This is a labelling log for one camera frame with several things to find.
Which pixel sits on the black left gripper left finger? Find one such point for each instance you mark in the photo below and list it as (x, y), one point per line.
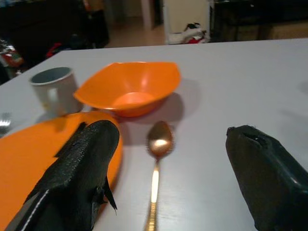
(79, 168)

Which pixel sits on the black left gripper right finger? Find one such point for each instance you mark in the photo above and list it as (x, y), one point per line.
(269, 178)

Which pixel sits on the orange plastic plate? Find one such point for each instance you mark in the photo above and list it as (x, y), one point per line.
(29, 154)

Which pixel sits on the white ceramic mug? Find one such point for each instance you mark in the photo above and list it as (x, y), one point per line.
(56, 92)

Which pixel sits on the gold metal spoon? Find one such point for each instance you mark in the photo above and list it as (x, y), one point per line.
(157, 154)

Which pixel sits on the silver metal fork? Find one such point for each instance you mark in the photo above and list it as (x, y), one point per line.
(4, 122)

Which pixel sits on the orange square plastic bowl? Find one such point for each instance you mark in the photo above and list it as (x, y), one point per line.
(134, 89)

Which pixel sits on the dark cabinet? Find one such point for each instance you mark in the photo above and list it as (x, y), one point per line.
(45, 26)

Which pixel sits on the dark wooden furniture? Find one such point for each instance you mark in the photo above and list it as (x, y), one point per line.
(260, 19)

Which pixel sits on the pile of clothes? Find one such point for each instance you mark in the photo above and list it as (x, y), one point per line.
(190, 34)

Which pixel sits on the white door frame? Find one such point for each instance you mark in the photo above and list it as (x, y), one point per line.
(149, 13)

